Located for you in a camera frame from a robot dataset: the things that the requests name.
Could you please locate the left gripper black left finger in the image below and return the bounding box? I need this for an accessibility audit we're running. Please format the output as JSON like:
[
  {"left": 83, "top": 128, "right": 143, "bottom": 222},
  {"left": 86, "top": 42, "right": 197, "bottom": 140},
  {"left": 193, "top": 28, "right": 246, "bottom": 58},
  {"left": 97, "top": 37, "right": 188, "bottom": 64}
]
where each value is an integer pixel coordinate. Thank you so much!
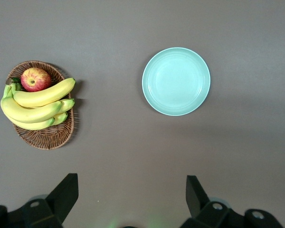
[{"left": 0, "top": 173, "right": 79, "bottom": 228}]

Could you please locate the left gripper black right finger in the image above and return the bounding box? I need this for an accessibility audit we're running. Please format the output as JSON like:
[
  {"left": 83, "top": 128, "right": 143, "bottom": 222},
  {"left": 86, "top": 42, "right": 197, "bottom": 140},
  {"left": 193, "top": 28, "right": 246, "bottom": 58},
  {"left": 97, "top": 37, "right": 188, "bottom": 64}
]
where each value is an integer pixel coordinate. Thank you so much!
[{"left": 180, "top": 175, "right": 284, "bottom": 228}]

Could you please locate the light green round plate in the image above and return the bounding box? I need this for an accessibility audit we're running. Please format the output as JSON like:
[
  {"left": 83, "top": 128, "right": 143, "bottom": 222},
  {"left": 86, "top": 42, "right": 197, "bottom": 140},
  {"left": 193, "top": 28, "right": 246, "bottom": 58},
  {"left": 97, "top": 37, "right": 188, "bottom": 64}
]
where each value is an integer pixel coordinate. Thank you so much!
[{"left": 142, "top": 47, "right": 211, "bottom": 117}]

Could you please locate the brown wicker basket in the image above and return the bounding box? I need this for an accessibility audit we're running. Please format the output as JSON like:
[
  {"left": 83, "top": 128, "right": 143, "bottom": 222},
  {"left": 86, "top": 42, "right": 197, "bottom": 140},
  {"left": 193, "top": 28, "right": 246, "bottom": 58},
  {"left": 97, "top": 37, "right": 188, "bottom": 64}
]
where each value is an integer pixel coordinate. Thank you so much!
[{"left": 5, "top": 60, "right": 75, "bottom": 151}]

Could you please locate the red yellow apple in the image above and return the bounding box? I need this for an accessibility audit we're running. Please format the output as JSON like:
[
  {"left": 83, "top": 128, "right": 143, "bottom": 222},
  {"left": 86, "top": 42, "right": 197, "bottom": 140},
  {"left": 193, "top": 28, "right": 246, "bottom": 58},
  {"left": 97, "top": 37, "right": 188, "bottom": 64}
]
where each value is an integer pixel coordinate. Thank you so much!
[{"left": 20, "top": 67, "right": 52, "bottom": 93}]

